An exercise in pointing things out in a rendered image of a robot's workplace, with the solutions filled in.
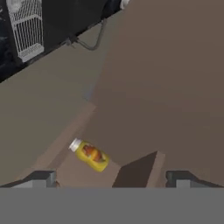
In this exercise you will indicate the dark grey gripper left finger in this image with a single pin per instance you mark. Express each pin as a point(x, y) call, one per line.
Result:
point(40, 178)

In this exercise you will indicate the taupe cabinet door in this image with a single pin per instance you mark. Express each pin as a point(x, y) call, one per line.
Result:
point(38, 99)

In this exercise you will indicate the white round object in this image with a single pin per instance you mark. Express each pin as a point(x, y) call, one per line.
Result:
point(124, 3)

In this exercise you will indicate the brown wooden cabinet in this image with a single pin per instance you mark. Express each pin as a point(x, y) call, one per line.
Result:
point(163, 87)

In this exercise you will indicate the yellow mustard jar white lid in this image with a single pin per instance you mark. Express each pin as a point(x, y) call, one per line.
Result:
point(92, 157)

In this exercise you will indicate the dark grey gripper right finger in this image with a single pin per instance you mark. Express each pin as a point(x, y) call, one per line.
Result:
point(182, 178)

